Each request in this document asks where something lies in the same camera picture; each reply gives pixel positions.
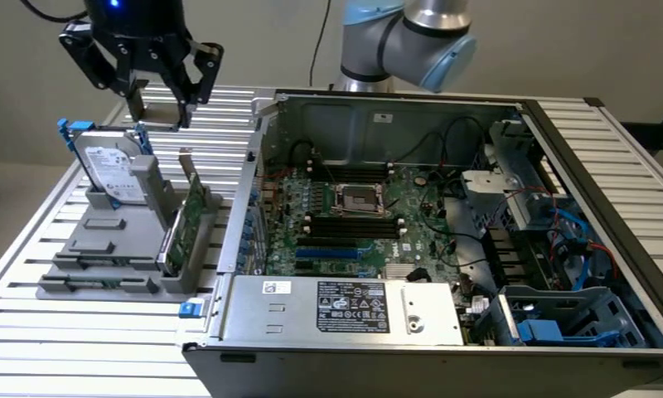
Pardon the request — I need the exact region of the silver hard disk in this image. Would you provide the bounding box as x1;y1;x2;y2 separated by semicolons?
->
74;129;147;206

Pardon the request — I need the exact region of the blue wire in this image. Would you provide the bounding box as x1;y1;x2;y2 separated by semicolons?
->
548;206;593;291

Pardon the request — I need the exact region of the blue expansion slot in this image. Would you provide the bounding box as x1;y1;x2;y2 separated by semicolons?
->
294;246;367;261

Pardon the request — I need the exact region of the green motherboard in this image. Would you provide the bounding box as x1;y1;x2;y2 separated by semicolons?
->
256;164;466;284

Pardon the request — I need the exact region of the red wire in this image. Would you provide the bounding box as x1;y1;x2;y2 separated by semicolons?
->
496;186;620;284

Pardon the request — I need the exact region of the square cpu chip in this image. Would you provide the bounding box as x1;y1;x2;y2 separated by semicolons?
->
140;101;182;133

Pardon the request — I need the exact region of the grey parts rack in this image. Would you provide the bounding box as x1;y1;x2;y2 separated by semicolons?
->
35;155;224;302

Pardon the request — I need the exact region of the blue case latch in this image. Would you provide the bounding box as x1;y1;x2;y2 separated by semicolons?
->
178;298;206;321

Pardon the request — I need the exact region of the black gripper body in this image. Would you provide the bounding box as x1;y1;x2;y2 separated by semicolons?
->
81;0;194;83

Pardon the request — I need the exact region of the blue disk bay tab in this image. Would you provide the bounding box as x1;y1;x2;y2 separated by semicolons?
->
515;318;565;346

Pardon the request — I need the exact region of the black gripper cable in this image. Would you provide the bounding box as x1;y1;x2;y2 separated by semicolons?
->
17;0;90;23

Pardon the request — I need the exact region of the metal drive cage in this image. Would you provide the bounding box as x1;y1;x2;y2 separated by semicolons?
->
459;119;581;234

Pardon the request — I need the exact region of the black ram slot bank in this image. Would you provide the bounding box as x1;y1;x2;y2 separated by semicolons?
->
310;159;395;184

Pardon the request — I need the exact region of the black ram slot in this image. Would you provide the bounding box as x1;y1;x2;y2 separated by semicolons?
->
303;229;408;242
304;223;408;237
306;218;408;232
307;212;408;227

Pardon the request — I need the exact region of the grey disk bay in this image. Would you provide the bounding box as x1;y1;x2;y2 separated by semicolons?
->
490;283;652;350

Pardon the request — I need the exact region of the blue disk carrier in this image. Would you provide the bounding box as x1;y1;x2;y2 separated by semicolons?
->
55;119;156;208

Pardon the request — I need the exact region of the cpu socket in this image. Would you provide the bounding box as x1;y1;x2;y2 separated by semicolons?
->
330;181;388;217

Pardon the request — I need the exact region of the green graphics card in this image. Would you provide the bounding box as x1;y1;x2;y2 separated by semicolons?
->
155;147;211;278

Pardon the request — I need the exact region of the black wire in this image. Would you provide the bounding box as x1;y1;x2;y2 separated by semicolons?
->
390;115;486;167

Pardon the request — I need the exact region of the silver power supply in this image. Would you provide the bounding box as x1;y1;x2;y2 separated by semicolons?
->
218;274;466;347

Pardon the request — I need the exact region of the thin black wall cable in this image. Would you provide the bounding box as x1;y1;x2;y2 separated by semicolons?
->
308;0;334;90

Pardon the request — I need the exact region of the silver heat sink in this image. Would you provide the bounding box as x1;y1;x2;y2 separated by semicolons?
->
383;265;422;280

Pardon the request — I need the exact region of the black expansion slot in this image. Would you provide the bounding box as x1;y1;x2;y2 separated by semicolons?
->
295;236;367;250

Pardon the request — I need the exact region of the black open pc case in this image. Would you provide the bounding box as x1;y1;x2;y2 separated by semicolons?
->
179;88;663;398

